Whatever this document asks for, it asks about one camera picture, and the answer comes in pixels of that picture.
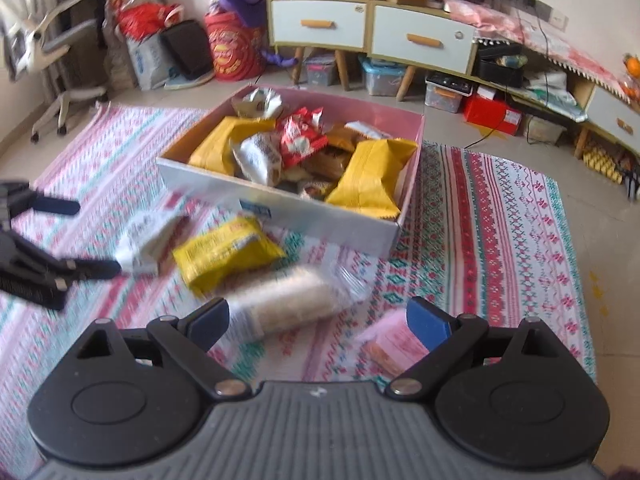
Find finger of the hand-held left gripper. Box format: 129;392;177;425
0;231;124;292
0;180;82;224

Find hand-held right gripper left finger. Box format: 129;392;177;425
75;297;252;402

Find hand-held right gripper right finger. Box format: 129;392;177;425
381;297;562;398

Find pink snack packet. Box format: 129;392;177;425
357;310;426;377

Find white packet bold black print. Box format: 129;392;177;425
116;210;188;276

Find clear rice cracker packet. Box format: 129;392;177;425
225;266;368;338

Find pink cardboard box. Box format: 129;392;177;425
156;85;426;257

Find red snack packet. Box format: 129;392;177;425
287;107;327;132
278;126;329;168

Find white orange snack packet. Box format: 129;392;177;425
325;120;396;154

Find yellow packet black print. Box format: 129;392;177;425
172;215;287;296

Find patterned woven mat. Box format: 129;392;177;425
0;102;598;480

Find yellow snack packet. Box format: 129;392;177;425
325;139;418;220
187;116;278;177

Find white office chair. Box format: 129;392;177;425
0;0;108;143

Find white woven sack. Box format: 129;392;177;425
125;35;173;91

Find white snack packet brown print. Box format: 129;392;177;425
232;132;284;186

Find clear brown pastry packet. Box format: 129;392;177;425
300;150;352;182

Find black bag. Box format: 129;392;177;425
160;20;213;81

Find red plastic bag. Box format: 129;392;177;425
116;2;183;38

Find red flat box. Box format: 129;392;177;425
462;94;523;136

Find silver snack packet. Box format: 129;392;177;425
231;87;291;118

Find storage box orange clips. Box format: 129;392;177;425
425;74;473;113

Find yellow egg tray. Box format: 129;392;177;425
582;142;626;185

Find blue lid storage box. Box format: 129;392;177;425
361;57;407;97

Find black open box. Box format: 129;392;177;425
472;42;526;88

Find low wooden cabinet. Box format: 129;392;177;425
470;35;640;161

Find purple plush stick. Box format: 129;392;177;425
265;50;301;68

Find clear plastic storage box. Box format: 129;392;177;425
302;55;338;86

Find small white low drawer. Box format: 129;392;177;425
585;85;640;153

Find white cabinet drawer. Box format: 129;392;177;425
270;0;368;51
372;6;477;75

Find pink tasselled cloth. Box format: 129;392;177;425
442;0;640;106

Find wall socket strip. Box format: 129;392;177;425
506;0;570;31

